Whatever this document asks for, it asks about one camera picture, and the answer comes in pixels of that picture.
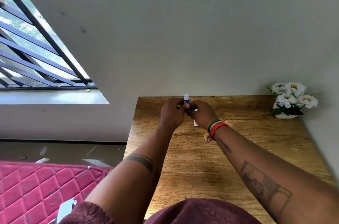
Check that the pale blue paper piece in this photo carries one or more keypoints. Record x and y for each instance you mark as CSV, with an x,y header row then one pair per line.
x,y
65,209

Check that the white flower pot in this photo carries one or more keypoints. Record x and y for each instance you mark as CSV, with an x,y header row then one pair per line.
x,y
284,116

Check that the white crumpled floor scrap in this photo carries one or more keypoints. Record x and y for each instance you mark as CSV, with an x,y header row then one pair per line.
x,y
42,160

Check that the maroon fleece garment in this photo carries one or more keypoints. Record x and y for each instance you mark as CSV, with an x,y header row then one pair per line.
x,y
201,213

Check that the pink quilted mattress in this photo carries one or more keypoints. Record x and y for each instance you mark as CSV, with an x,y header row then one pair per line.
x,y
31,189

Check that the blue glue stick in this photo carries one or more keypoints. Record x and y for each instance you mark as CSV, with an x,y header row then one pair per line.
x,y
187,100

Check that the person's right hand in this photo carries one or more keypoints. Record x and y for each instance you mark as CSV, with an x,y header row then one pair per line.
x,y
205,115

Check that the person's left hand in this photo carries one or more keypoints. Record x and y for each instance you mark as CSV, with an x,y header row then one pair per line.
x,y
172,114

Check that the person's right forearm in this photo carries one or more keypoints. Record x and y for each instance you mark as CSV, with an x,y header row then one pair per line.
x,y
272,176

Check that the person's left forearm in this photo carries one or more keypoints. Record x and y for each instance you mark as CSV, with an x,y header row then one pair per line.
x,y
132,176

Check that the white paper piece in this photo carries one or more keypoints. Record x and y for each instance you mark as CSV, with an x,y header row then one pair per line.
x,y
196,123

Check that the white artificial flowers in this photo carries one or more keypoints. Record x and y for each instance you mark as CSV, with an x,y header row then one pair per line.
x,y
291,88

